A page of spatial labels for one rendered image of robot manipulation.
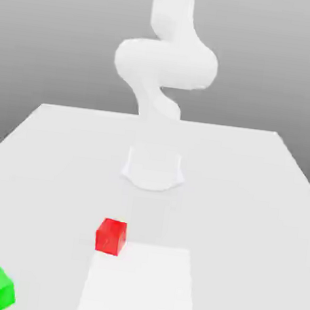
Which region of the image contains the small red cube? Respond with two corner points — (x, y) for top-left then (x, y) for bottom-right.
(93, 216), (129, 258)

